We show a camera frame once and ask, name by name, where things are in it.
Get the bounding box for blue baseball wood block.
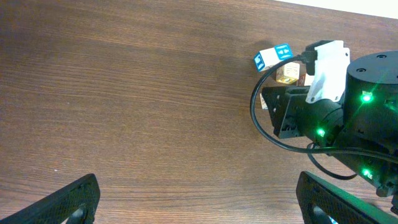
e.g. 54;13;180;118
260;95;268;110

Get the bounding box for blue top wood block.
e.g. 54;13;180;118
274;44;294;60

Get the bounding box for wood block red E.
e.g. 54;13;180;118
297;73;315;86

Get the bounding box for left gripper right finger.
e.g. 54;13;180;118
296;171;397;224

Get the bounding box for wood block blue side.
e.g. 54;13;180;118
253;48;280;72

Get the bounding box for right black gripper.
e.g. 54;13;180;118
261;86;343;139

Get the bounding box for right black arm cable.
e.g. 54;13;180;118
249;54;398;180

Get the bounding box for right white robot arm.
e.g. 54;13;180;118
257;51;397;212

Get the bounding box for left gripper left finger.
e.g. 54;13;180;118
1;174;100;223

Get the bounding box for yellow letter K block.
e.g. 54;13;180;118
275;62;300;85

